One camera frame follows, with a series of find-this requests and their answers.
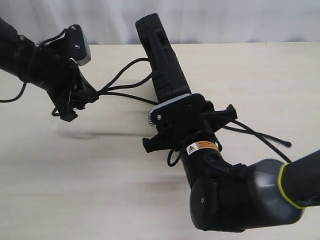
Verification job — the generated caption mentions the black braided rope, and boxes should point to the black braided rope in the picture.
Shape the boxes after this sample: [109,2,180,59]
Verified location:
[92,57,292,163]

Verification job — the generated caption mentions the black plastic carry case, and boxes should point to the black plastic carry case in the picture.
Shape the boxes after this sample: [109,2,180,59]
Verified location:
[135,13,191,103]

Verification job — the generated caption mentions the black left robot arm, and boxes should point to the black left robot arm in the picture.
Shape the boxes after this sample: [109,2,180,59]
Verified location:
[0,19,99,122]

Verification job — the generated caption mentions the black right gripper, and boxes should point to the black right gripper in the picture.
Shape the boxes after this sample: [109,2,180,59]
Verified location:
[142,100,237,153]

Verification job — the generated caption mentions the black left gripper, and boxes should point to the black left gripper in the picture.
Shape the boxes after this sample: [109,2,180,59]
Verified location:
[37,39,99,122]

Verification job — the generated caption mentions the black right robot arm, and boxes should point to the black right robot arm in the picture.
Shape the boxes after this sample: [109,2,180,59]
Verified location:
[142,94,320,233]

